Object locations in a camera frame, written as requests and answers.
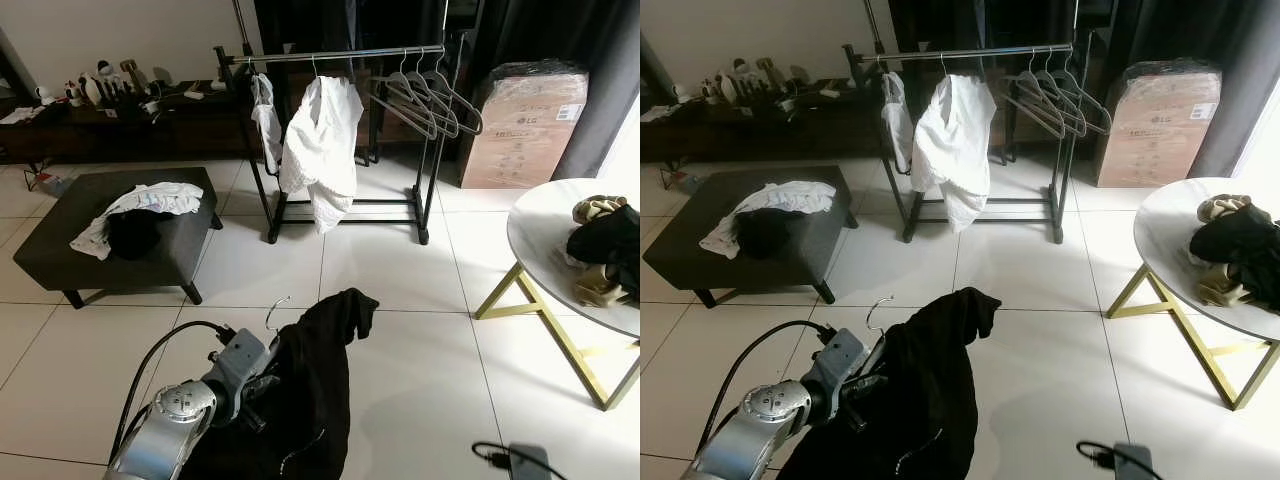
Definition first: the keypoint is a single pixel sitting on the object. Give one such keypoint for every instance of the large black garment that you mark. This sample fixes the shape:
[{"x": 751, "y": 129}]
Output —
[
  {"x": 930, "y": 390},
  {"x": 320, "y": 380}
]

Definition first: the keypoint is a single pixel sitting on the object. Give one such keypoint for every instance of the grey plastic clothes hanger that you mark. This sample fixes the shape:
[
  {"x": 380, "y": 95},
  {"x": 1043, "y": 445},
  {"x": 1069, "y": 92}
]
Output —
[
  {"x": 1104, "y": 121},
  {"x": 432, "y": 128},
  {"x": 283, "y": 298},
  {"x": 455, "y": 125},
  {"x": 886, "y": 298},
  {"x": 1059, "y": 127},
  {"x": 1081, "y": 125},
  {"x": 477, "y": 122}
]

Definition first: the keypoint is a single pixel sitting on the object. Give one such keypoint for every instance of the white printed garment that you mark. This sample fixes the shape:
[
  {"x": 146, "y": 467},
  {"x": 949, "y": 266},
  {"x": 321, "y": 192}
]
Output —
[
  {"x": 790, "y": 197},
  {"x": 150, "y": 200}
]

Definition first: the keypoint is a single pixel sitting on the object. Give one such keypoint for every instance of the dark grey ottoman bench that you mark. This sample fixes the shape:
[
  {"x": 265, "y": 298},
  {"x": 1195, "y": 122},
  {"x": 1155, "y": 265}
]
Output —
[
  {"x": 800, "y": 245},
  {"x": 170, "y": 240}
]

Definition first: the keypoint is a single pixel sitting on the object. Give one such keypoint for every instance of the black garment with blue label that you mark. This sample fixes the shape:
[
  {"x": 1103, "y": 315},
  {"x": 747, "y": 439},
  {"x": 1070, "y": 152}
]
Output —
[
  {"x": 765, "y": 237},
  {"x": 135, "y": 237}
]

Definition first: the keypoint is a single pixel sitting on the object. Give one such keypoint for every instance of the white quilted shirt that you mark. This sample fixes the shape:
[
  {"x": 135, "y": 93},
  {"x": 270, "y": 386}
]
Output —
[
  {"x": 950, "y": 140},
  {"x": 320, "y": 140}
]

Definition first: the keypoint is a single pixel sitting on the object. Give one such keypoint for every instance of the small white top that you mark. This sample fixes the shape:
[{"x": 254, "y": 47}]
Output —
[
  {"x": 897, "y": 120},
  {"x": 266, "y": 120}
]

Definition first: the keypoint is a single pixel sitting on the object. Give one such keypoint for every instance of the beige crumpled garment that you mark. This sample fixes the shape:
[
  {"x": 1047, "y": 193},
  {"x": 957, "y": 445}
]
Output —
[
  {"x": 600, "y": 288},
  {"x": 1222, "y": 207},
  {"x": 1225, "y": 290},
  {"x": 598, "y": 208}
]

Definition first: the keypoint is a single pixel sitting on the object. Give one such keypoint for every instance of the dark wooden low console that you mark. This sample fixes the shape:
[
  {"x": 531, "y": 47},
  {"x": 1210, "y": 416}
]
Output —
[
  {"x": 750, "y": 135},
  {"x": 120, "y": 135}
]

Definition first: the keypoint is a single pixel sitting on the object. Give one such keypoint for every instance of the black crumpled garment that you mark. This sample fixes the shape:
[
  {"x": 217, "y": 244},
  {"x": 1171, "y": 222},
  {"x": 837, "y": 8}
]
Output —
[
  {"x": 605, "y": 245},
  {"x": 1235, "y": 245}
]

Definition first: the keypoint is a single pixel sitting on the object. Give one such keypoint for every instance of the round white gold-legged table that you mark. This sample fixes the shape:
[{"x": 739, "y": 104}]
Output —
[
  {"x": 545, "y": 225},
  {"x": 1170, "y": 225}
]

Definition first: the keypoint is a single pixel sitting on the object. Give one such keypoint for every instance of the white egg-shaped robot toy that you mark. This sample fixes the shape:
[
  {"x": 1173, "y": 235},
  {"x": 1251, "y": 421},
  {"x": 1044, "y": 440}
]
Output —
[
  {"x": 727, "y": 90},
  {"x": 92, "y": 92}
]

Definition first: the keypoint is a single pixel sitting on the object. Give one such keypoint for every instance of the gold table lamp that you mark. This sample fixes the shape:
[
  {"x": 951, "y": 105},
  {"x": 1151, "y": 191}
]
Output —
[
  {"x": 131, "y": 70},
  {"x": 768, "y": 68}
]

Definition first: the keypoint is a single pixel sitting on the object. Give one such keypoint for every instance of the white paper sheets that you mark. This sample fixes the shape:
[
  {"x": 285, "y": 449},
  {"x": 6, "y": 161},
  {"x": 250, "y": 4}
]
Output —
[
  {"x": 660, "y": 113},
  {"x": 20, "y": 115}
]

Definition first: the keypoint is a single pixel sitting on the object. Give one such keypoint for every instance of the white black-faced robot figure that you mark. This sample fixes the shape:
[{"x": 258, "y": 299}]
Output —
[
  {"x": 105, "y": 68},
  {"x": 741, "y": 66}
]

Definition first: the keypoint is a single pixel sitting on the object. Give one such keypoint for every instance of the black metal clothes rack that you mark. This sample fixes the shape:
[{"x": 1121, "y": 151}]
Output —
[
  {"x": 980, "y": 54},
  {"x": 350, "y": 56}
]

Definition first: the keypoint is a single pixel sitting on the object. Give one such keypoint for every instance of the wrapped brown cardboard box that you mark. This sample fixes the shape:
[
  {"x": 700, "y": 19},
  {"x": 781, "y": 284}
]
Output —
[
  {"x": 1155, "y": 130},
  {"x": 520, "y": 130}
]

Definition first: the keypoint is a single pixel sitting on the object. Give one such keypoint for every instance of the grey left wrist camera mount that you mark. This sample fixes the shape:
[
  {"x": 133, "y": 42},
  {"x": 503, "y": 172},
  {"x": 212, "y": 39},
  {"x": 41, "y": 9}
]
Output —
[
  {"x": 243, "y": 360},
  {"x": 838, "y": 358}
]

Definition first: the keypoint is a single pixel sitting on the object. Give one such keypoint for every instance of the small white round camera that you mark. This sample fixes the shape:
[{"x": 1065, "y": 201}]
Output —
[
  {"x": 680, "y": 95},
  {"x": 45, "y": 96}
]

